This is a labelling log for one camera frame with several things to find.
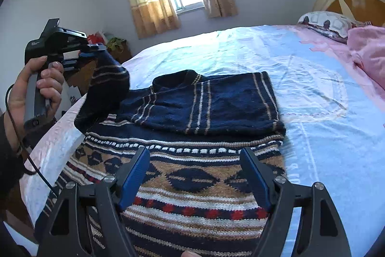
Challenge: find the navy patterned knit sweater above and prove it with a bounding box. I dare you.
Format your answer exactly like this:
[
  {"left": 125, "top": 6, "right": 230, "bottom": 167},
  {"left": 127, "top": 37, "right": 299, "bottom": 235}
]
[{"left": 56, "top": 52, "right": 286, "bottom": 256}]

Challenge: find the person's left hand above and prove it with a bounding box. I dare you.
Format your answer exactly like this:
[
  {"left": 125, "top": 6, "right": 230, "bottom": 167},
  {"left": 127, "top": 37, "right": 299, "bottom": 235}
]
[{"left": 4, "top": 56, "right": 64, "bottom": 152}]

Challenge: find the person's right hand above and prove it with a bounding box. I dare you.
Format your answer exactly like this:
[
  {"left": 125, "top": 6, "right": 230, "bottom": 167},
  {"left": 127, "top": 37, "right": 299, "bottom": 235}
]
[{"left": 181, "top": 250, "right": 201, "bottom": 257}]

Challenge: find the red gift bag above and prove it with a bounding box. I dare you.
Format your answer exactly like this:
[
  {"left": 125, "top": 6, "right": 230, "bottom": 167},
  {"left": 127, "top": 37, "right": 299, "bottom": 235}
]
[{"left": 87, "top": 32, "right": 106, "bottom": 45}]

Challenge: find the green plant on desk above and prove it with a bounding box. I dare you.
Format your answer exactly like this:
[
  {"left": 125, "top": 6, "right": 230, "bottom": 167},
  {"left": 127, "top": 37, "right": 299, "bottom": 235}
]
[{"left": 106, "top": 37, "right": 127, "bottom": 53}]

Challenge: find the dark wooden desk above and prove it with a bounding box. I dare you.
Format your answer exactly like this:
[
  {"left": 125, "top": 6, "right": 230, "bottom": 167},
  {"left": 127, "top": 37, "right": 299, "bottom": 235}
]
[{"left": 67, "top": 40, "right": 132, "bottom": 96}]

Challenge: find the white paper bag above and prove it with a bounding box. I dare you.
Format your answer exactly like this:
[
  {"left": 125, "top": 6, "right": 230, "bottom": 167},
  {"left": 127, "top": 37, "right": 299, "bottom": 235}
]
[{"left": 55, "top": 82, "right": 82, "bottom": 121}]

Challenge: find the blue pink bed sheet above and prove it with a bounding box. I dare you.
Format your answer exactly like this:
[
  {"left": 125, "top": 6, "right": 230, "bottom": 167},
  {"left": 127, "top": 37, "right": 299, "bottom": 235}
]
[{"left": 24, "top": 26, "right": 384, "bottom": 256}]

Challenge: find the pink folded quilt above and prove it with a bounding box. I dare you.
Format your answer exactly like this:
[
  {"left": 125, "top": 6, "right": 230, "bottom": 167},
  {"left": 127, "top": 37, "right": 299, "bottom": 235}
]
[{"left": 347, "top": 26, "right": 385, "bottom": 89}]

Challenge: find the white patterned pillow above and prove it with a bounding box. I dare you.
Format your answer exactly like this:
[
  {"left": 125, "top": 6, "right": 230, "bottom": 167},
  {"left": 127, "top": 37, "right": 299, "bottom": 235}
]
[{"left": 298, "top": 11, "right": 366, "bottom": 44}]

